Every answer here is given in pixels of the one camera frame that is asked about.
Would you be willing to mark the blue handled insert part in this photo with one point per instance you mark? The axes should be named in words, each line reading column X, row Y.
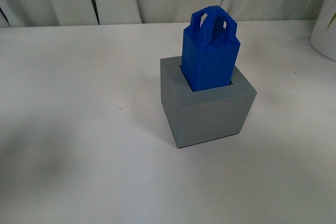
column 210, row 49

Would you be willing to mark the white plant pot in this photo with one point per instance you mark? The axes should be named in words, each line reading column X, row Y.
column 323, row 36

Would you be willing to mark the gray cube base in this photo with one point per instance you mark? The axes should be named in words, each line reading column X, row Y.
column 202, row 116

